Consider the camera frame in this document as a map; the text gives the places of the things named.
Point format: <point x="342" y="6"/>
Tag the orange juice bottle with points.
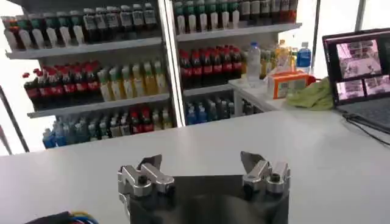
<point x="281" y="58"/>

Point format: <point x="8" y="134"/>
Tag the green cloth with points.
<point x="314" y="95"/>

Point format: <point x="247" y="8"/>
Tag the thin dark pole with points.
<point x="13" y="121"/>

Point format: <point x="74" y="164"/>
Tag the orange and white box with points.
<point x="286" y="85"/>

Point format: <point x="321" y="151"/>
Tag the black laptop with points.
<point x="359" y="70"/>

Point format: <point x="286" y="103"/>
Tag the blue-labelled plastic bottle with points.
<point x="303" y="58"/>

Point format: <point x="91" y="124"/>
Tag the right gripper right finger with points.
<point x="265" y="176"/>

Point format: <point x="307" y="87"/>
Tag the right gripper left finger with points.
<point x="146" y="179"/>

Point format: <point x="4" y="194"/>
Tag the clear plastic water bottle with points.
<point x="253" y="64"/>

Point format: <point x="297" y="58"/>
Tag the shelf rack with bottles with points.
<point x="122" y="79"/>

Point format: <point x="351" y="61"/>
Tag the small white side table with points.
<point x="256" y="97"/>

